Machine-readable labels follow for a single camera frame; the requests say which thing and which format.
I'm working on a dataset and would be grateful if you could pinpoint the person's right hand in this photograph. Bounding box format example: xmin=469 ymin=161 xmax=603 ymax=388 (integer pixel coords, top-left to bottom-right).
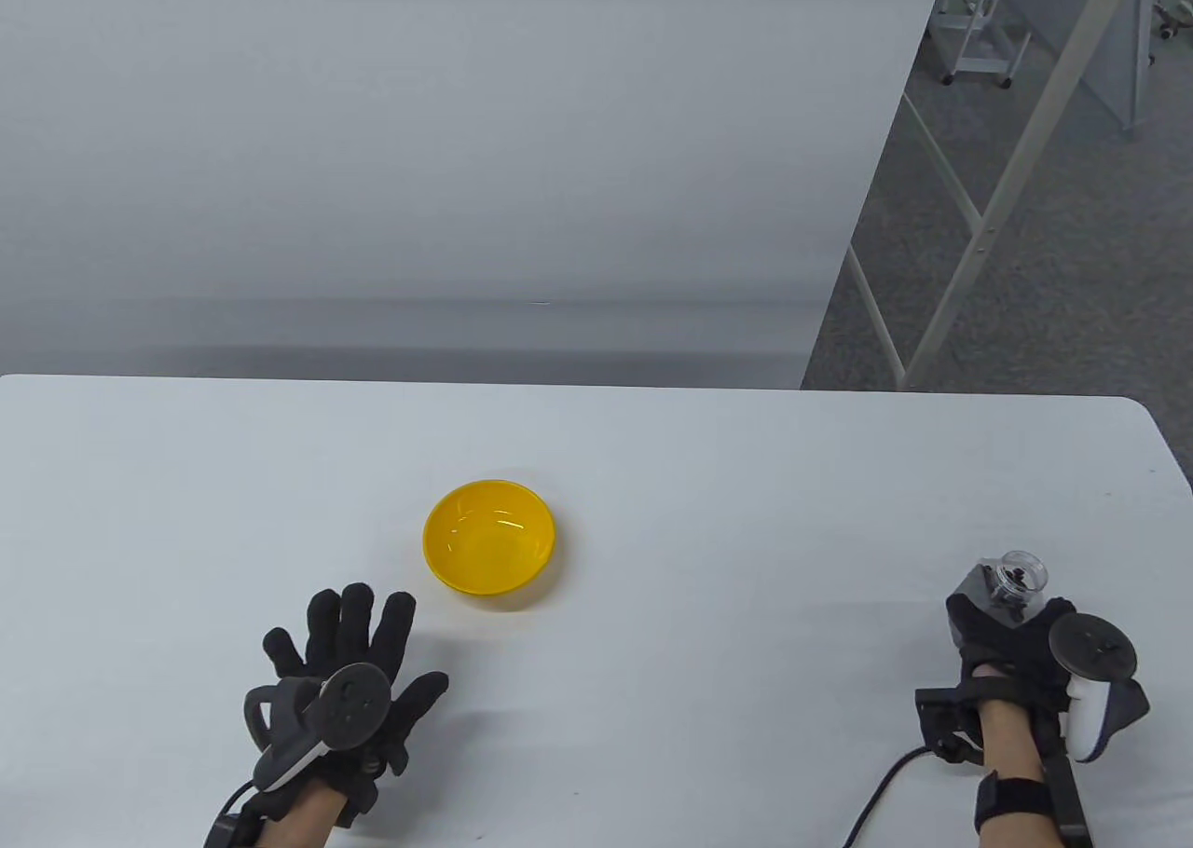
xmin=946 ymin=592 xmax=1077 ymax=718

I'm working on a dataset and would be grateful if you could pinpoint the person's right forearm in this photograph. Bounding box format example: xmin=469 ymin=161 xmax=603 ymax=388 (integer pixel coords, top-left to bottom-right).
xmin=974 ymin=699 xmax=1063 ymax=848

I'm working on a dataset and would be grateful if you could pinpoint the yellow plastic bowl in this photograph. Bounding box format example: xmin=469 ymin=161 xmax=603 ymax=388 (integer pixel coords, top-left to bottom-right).
xmin=422 ymin=480 xmax=557 ymax=597

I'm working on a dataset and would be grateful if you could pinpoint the white metal support frame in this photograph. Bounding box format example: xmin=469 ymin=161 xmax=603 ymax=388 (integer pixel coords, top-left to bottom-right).
xmin=843 ymin=0 xmax=1157 ymax=392

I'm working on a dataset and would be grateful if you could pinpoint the grey leaning panel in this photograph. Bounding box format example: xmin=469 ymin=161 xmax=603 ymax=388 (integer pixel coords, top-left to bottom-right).
xmin=960 ymin=0 xmax=1155 ymax=131

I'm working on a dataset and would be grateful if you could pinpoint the white backdrop board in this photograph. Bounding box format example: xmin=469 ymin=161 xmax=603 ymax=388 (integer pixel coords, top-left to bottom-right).
xmin=0 ymin=0 xmax=953 ymax=390

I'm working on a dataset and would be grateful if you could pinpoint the clear plastic coffee jar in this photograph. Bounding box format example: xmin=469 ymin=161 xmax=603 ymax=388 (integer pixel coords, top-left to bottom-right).
xmin=969 ymin=550 xmax=1049 ymax=623

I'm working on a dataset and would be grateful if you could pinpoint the black cable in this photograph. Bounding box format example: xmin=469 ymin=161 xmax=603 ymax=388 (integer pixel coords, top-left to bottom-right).
xmin=843 ymin=745 xmax=933 ymax=848
xmin=213 ymin=778 xmax=259 ymax=826

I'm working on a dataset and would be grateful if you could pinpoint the person's left hand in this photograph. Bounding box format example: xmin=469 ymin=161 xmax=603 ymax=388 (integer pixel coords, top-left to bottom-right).
xmin=247 ymin=584 xmax=450 ymax=826

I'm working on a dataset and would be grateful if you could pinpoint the grey tracking controller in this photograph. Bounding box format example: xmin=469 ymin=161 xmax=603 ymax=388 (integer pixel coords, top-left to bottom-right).
xmin=244 ymin=663 xmax=392 ymax=793
xmin=1049 ymin=613 xmax=1152 ymax=763

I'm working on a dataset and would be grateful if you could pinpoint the white wheeled cart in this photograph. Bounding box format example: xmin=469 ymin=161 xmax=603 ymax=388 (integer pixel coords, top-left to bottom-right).
xmin=932 ymin=0 xmax=1035 ymax=89

